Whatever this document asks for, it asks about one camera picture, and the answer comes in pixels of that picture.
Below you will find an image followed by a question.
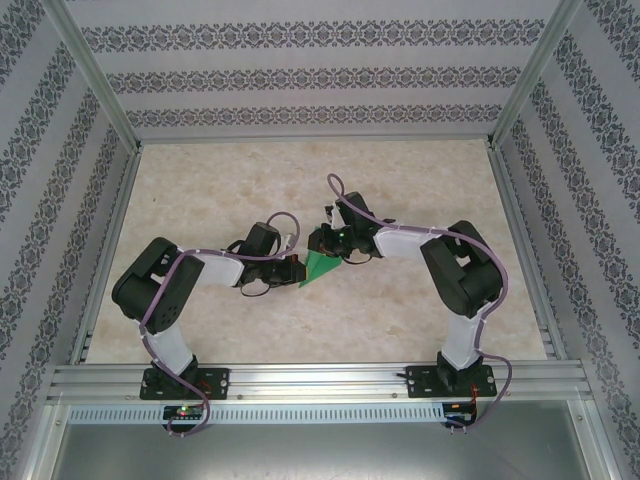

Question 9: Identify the green paper sheet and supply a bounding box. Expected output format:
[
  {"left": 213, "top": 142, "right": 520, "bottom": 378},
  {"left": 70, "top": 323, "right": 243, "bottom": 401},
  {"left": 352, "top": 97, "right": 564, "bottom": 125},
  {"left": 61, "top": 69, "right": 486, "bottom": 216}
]
[{"left": 298, "top": 227, "right": 347, "bottom": 290}]

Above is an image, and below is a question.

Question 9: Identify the grey metal sheet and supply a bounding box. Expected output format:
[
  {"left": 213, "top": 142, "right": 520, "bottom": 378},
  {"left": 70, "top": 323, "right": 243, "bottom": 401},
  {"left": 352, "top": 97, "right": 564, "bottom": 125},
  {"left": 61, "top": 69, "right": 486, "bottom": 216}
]
[{"left": 49, "top": 419, "right": 594, "bottom": 480}]

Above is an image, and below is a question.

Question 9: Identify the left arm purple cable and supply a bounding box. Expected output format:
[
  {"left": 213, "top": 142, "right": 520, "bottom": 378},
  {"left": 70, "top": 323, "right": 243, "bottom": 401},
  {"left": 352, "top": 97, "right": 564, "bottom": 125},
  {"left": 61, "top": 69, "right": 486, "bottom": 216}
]
[{"left": 138, "top": 212, "right": 301, "bottom": 439}]

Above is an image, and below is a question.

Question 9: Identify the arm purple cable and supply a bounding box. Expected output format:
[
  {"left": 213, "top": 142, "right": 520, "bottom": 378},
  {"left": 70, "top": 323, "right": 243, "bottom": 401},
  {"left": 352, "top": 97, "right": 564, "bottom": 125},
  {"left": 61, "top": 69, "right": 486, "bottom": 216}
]
[
  {"left": 326, "top": 173, "right": 516, "bottom": 435},
  {"left": 138, "top": 212, "right": 301, "bottom": 439}
]

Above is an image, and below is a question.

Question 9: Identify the left wrist thin black cable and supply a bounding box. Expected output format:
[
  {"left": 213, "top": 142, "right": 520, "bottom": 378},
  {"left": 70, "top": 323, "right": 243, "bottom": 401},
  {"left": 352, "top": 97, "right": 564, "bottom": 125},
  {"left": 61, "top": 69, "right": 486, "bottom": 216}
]
[{"left": 238, "top": 281, "right": 275, "bottom": 300}]

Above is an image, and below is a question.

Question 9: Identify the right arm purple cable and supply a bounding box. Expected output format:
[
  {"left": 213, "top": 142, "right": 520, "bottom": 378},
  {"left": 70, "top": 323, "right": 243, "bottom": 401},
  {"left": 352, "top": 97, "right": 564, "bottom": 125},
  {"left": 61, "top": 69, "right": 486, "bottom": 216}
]
[{"left": 326, "top": 173, "right": 516, "bottom": 435}]

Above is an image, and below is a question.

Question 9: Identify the aluminium back rail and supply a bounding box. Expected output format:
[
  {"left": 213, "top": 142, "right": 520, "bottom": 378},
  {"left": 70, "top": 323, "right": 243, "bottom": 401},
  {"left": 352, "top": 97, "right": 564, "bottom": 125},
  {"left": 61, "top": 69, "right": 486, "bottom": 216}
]
[{"left": 133, "top": 130, "right": 495, "bottom": 147}]

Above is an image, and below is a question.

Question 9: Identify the aluminium mounting rail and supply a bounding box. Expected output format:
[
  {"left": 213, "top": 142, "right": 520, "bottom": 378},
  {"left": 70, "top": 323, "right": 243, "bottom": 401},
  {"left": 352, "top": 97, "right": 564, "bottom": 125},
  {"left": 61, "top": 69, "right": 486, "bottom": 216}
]
[{"left": 47, "top": 363, "right": 594, "bottom": 404}]

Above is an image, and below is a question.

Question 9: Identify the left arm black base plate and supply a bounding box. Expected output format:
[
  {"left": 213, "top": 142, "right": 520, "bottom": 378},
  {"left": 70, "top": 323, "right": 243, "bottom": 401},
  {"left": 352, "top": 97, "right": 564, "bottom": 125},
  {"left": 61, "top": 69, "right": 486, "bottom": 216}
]
[{"left": 139, "top": 367, "right": 231, "bottom": 401}]

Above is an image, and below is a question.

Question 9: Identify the slotted grey cable duct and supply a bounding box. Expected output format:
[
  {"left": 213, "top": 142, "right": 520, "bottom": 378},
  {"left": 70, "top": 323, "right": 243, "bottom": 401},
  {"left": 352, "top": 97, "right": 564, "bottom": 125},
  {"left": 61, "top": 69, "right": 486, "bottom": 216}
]
[{"left": 67, "top": 403, "right": 446, "bottom": 424}]

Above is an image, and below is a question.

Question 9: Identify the aluminium side rail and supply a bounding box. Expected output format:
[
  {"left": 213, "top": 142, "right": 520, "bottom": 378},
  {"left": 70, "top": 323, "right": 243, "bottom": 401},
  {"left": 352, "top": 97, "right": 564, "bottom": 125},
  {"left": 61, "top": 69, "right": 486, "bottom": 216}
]
[
  {"left": 487, "top": 142, "right": 570, "bottom": 362},
  {"left": 68, "top": 144, "right": 144, "bottom": 365}
]

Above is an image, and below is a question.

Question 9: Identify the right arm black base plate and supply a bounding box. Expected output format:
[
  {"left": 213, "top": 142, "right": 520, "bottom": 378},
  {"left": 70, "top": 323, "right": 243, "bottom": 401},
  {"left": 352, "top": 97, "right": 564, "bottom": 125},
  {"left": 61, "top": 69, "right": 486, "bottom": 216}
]
[{"left": 405, "top": 364, "right": 499, "bottom": 400}]

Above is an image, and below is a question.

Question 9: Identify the aluminium frame post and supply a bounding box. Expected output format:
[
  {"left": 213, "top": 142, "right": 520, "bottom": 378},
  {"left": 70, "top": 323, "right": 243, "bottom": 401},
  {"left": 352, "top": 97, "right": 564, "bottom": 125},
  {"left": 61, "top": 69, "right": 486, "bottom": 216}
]
[
  {"left": 487, "top": 0, "right": 586, "bottom": 147},
  {"left": 38, "top": 0, "right": 142, "bottom": 151}
]

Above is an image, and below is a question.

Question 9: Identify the aluminium frame strut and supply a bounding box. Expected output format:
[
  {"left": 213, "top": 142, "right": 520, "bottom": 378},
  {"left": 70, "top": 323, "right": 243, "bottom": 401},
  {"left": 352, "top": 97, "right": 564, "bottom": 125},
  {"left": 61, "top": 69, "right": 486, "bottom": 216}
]
[
  {"left": 22, "top": 402, "right": 71, "bottom": 480},
  {"left": 569, "top": 399, "right": 622, "bottom": 480}
]

